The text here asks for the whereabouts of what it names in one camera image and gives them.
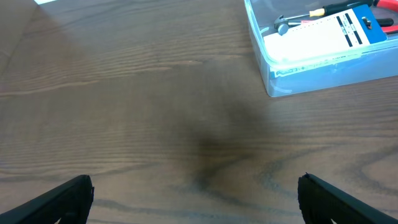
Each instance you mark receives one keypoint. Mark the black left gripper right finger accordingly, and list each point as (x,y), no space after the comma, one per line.
(323,203)

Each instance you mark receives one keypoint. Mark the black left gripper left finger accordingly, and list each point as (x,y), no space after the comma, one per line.
(69,203)

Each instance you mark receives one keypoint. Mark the blue white cardboard box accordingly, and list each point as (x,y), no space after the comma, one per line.
(347,30)

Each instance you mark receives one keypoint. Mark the red handled pliers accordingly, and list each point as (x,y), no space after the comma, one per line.
(388,15)

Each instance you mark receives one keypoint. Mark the small yellow precision screwdriver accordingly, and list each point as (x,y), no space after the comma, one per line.
(336,8)

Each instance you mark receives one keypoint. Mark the clear plastic container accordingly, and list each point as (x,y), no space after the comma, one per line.
(372,62)

